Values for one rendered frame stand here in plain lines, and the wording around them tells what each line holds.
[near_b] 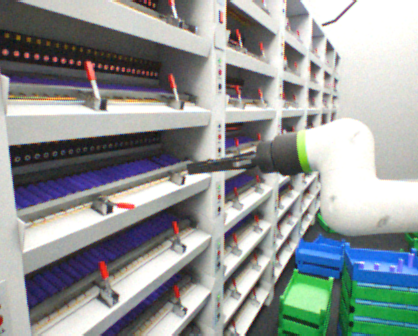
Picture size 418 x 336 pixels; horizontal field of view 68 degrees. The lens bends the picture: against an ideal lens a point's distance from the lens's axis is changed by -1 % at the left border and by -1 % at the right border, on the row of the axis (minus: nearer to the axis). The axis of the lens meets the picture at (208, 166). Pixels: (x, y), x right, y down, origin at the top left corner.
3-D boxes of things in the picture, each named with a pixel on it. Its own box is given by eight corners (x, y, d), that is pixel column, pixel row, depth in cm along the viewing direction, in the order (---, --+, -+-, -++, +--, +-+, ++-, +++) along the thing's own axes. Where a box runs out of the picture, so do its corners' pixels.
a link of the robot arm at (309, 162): (373, 130, 67) (368, 102, 59) (380, 184, 62) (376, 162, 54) (308, 140, 74) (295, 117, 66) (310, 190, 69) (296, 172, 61)
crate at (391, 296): (411, 280, 142) (413, 264, 141) (431, 307, 123) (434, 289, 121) (342, 273, 149) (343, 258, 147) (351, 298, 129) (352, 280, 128)
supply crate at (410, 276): (413, 264, 141) (415, 248, 139) (434, 289, 121) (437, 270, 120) (343, 258, 147) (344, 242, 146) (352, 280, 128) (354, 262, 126)
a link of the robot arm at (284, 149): (303, 126, 71) (293, 128, 63) (311, 175, 72) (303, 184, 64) (277, 131, 74) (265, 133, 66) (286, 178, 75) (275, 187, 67)
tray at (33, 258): (208, 188, 99) (216, 160, 96) (19, 277, 47) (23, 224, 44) (159, 164, 107) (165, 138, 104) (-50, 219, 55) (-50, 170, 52)
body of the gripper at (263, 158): (274, 175, 67) (236, 179, 72) (284, 168, 75) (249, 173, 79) (268, 141, 67) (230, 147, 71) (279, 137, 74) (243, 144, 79)
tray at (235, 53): (275, 77, 153) (284, 48, 148) (221, 61, 100) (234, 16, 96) (238, 67, 161) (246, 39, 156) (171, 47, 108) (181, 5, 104)
